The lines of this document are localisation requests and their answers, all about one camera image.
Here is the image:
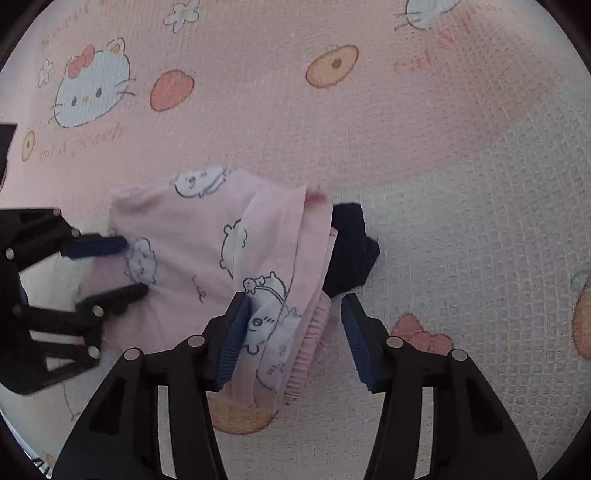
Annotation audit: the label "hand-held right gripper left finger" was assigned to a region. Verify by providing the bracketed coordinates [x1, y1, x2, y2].
[52, 291, 254, 480]

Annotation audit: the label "dark striped shorts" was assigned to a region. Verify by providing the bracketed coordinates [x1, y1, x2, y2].
[321, 202, 382, 298]

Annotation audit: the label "pink printed pants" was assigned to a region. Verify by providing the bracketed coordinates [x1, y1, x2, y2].
[85, 166, 335, 414]

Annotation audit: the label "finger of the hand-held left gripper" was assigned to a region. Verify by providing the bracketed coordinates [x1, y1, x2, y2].
[0, 209, 129, 278]
[0, 282, 149, 396]

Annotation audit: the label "cat printed blanket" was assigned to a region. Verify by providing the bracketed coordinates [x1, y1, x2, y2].
[0, 0, 591, 480]

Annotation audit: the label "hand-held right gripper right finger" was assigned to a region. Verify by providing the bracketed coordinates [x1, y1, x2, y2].
[341, 292, 539, 480]

